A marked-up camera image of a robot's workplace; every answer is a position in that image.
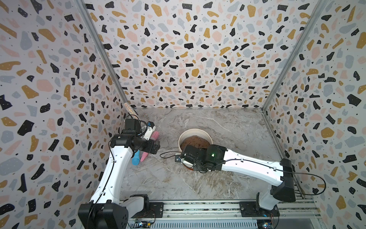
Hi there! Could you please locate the blue silicone tool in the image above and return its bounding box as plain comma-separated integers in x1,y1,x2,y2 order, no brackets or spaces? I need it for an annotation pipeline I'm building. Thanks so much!
132,150,140,166

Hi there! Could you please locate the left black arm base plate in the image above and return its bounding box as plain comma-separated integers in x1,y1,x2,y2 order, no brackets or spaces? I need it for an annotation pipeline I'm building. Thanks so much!
129,201,165,219

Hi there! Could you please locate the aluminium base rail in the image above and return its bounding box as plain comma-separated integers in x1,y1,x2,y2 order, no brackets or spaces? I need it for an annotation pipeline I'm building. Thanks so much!
78,198,322,229

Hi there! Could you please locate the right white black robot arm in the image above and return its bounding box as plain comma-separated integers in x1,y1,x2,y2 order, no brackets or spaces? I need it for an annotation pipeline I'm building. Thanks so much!
179,145,296,210

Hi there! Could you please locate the cream ceramic pot with mud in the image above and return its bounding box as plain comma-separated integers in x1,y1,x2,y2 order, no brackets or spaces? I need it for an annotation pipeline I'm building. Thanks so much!
178,129,213,173

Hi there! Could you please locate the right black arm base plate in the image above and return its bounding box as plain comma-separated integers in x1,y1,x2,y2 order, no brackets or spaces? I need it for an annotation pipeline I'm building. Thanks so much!
239,201,280,218

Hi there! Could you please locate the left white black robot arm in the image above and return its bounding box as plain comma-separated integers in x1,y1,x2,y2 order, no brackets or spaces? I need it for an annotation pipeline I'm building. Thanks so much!
78,134,160,229

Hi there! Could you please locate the pink silicone tool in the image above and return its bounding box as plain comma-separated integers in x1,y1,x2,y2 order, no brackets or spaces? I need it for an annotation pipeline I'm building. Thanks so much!
140,131,160,162

